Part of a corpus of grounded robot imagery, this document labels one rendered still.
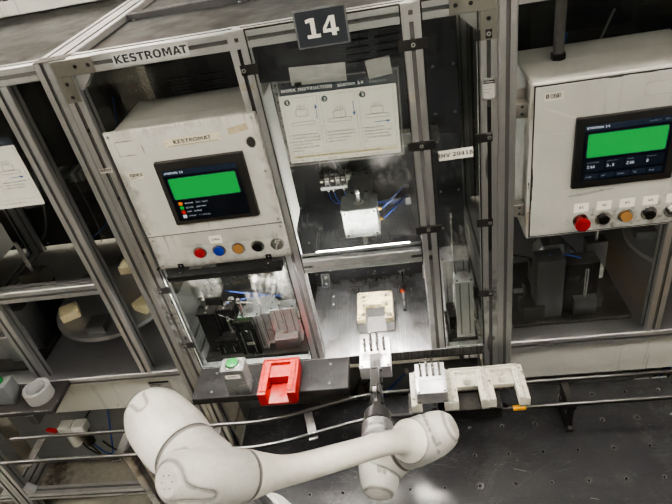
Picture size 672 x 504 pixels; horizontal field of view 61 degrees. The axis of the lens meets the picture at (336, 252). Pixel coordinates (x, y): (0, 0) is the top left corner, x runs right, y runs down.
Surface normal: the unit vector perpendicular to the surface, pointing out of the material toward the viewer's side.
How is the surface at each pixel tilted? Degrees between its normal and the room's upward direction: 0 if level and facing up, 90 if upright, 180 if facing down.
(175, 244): 90
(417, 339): 0
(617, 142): 90
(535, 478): 0
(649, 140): 90
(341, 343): 0
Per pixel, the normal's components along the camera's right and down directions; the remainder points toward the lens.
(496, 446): -0.16, -0.80
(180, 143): -0.04, 0.59
